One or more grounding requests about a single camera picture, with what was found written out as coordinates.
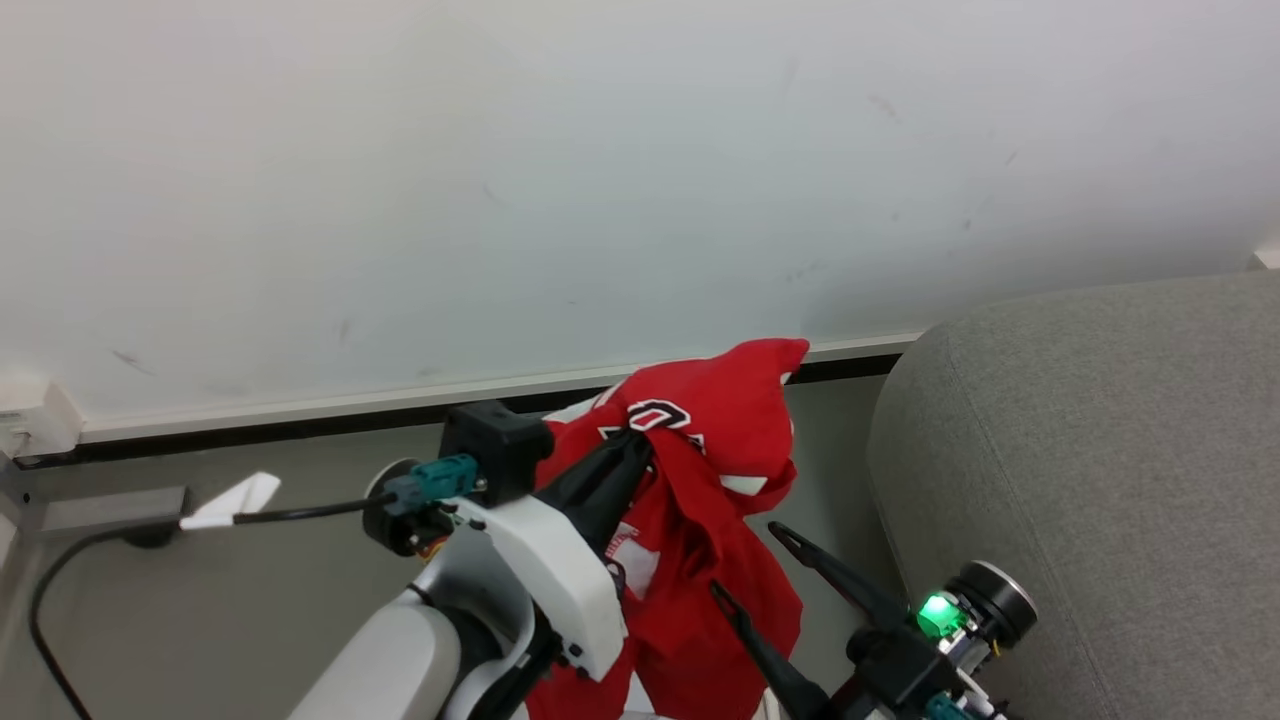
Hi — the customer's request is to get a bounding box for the red sports jersey white print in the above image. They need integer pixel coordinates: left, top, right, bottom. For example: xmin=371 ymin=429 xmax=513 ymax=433
xmin=524 ymin=338 xmax=811 ymax=720

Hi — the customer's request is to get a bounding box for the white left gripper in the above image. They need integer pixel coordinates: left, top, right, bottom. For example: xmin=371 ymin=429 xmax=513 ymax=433
xmin=448 ymin=428 xmax=661 ymax=683

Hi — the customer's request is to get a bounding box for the white cable duct box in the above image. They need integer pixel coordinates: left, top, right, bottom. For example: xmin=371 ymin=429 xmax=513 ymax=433
xmin=0 ymin=378 xmax=87 ymax=463

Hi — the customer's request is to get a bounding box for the black right gripper green light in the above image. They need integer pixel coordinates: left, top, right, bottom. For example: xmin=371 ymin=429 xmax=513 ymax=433
xmin=709 ymin=521 xmax=1001 ymax=720

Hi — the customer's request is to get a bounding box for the grey fabric sofa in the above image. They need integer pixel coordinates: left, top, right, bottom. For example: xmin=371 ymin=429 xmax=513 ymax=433
xmin=866 ymin=268 xmax=1280 ymax=720

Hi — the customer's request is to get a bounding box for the white wall baseboard strip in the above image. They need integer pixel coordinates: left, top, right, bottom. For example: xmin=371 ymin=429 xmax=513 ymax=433
xmin=76 ymin=332 xmax=925 ymax=445

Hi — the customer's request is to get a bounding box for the black cable with white tag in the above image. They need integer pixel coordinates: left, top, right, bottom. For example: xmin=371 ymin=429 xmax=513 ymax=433
xmin=28 ymin=472 xmax=401 ymax=720

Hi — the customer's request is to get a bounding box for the teal cable connector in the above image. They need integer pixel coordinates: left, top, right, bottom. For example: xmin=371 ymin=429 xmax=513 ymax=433
xmin=384 ymin=454 xmax=483 ymax=517

